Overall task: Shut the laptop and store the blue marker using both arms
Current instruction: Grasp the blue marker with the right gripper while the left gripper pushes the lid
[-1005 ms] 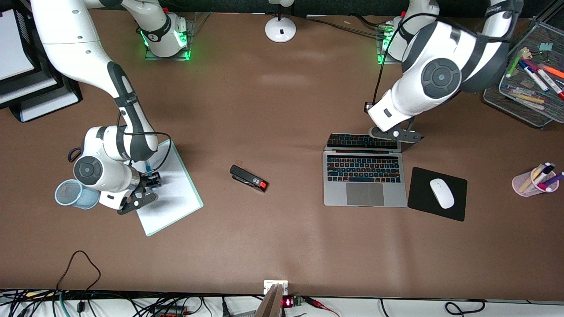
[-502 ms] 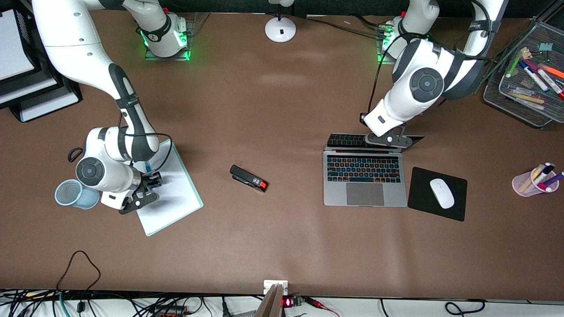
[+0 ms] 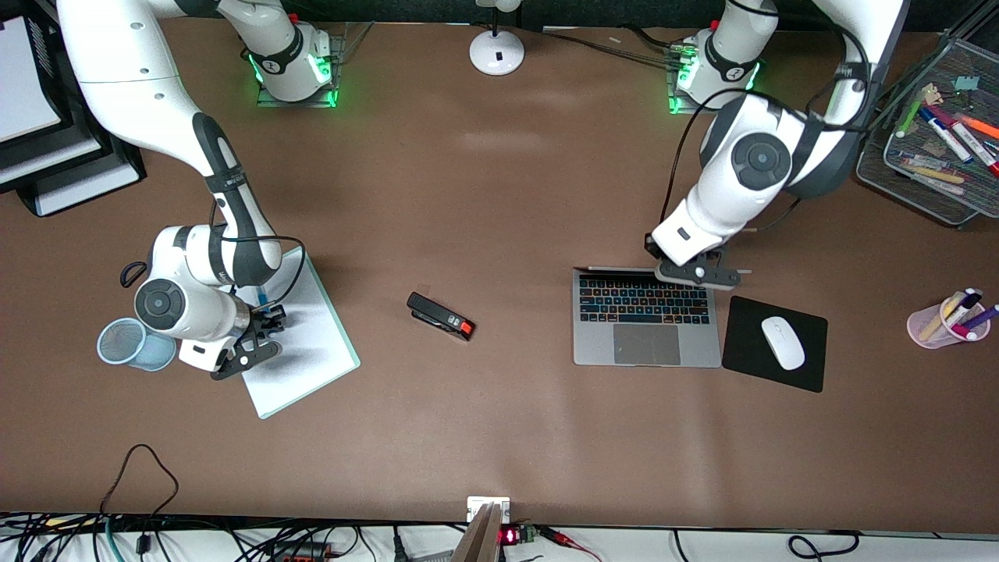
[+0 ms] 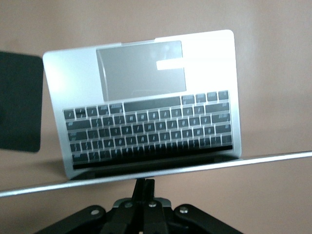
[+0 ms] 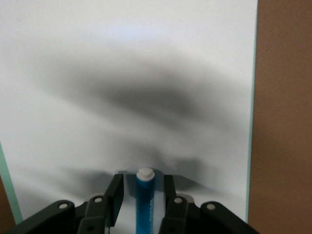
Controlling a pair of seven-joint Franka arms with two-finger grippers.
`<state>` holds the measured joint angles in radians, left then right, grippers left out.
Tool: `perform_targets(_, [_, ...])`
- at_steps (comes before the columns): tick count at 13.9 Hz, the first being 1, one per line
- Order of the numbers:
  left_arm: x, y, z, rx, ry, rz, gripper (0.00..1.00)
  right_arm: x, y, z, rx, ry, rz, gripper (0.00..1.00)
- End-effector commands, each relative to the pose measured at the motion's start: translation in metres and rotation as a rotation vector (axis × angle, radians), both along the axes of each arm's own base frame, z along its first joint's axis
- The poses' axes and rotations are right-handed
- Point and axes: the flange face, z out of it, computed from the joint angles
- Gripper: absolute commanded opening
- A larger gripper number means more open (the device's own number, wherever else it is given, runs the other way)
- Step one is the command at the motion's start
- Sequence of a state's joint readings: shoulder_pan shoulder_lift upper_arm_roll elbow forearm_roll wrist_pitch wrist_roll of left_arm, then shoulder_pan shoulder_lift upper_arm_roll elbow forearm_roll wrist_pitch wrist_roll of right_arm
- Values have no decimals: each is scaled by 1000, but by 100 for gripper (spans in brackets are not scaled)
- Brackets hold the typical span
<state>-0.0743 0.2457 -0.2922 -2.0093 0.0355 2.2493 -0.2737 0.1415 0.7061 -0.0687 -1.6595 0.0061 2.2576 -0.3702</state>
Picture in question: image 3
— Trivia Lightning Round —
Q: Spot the silver laptop computer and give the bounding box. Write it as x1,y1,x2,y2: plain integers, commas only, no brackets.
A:
573,265,723,368

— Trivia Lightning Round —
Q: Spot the yellow marker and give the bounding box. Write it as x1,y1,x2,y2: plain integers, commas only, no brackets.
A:
919,293,966,342

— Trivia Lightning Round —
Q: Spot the green marker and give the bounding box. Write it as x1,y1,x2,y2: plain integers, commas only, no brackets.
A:
894,92,935,140

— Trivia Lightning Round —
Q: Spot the white marker with red cap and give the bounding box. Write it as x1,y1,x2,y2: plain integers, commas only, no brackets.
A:
947,119,999,179

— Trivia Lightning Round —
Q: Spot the mint green clipboard with paper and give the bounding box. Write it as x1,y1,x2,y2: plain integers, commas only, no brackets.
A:
234,246,361,420

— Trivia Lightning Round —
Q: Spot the black mouse pad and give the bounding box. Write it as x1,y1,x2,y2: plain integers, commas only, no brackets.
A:
721,295,829,394

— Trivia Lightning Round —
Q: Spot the light blue mesh cup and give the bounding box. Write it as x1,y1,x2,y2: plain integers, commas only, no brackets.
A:
97,317,178,372

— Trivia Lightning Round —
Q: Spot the white computer mouse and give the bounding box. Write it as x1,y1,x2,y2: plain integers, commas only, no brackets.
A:
761,315,806,372

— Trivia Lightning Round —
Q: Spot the black stapler with red end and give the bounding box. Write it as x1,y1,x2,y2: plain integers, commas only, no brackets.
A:
407,292,476,342

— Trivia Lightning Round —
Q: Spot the pink translucent plastic cup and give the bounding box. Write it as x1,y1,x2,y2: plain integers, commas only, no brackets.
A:
907,295,992,350

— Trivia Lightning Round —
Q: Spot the white paper sheet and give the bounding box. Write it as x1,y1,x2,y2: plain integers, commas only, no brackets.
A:
0,16,63,145
0,125,106,188
35,156,141,217

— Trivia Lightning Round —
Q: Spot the yellow pen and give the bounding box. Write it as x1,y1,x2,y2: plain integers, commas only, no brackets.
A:
898,160,969,185

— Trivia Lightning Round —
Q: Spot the white round stand base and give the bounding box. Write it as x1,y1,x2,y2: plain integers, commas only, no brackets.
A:
469,0,525,76

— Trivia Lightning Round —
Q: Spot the orange highlighter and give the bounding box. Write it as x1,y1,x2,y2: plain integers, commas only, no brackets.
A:
956,112,999,141

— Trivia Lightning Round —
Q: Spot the black stacked letter tray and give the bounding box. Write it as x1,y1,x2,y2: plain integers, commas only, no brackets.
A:
0,12,148,218

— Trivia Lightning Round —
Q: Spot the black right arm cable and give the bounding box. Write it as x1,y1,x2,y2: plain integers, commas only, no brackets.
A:
211,201,307,311

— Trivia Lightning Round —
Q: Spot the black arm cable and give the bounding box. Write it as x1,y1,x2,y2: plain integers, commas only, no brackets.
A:
211,201,307,311
660,16,871,229

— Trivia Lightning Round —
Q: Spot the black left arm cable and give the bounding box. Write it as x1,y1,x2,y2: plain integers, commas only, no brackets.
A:
660,16,871,229

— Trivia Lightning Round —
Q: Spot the looped black cable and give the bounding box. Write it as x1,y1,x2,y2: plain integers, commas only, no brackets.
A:
100,443,180,520

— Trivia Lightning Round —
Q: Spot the tangled black cable bundle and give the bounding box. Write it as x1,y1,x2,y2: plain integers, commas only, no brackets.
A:
0,511,469,562

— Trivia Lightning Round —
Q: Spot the black wire mesh desk tray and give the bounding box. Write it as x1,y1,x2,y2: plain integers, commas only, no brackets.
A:
856,31,999,229

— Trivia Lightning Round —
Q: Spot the long black table cable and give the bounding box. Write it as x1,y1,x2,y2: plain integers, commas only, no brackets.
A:
523,27,688,67

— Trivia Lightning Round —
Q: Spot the coiled black cable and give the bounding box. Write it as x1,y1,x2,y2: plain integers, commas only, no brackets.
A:
788,531,861,560

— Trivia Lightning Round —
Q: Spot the grey metal bracket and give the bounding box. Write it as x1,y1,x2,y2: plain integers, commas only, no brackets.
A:
451,503,504,562

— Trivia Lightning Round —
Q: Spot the red wire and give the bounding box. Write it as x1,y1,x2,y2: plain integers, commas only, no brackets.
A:
539,527,603,562

